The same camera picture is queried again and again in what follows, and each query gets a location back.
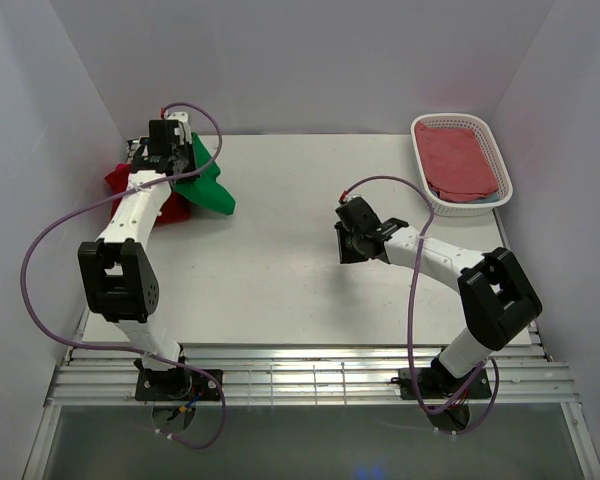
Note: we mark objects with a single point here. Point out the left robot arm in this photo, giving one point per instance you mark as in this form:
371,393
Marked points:
118,279

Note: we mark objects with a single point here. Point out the green t shirt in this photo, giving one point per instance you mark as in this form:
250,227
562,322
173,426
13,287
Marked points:
205,191

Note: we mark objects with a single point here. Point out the aluminium rail frame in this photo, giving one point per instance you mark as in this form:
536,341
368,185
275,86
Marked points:
276,376

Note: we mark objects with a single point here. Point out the pink t shirt in basket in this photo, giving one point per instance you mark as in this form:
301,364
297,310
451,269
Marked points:
454,165

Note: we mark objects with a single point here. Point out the folded red t shirt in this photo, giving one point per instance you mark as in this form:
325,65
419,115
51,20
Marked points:
176,209

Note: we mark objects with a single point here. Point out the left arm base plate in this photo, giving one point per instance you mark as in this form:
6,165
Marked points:
178,385

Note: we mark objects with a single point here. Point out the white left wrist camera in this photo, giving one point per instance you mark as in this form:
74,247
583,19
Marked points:
178,125

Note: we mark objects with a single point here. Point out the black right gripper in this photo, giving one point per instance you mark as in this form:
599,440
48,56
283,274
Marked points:
345,255

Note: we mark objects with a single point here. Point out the light blue t shirt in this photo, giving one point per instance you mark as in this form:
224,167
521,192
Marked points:
487,200

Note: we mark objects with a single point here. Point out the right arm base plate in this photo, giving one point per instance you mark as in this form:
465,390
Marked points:
433,386

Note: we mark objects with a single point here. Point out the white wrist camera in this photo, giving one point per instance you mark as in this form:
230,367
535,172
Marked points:
346,197
178,125

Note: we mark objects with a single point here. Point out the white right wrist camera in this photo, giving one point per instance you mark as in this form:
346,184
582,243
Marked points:
346,197

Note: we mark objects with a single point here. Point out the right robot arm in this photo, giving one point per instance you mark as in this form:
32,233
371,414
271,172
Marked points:
497,298

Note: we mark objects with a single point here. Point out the white perforated plastic basket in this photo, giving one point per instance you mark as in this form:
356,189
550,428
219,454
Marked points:
489,149

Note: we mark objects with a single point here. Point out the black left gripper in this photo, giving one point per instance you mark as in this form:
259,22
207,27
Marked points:
188,149

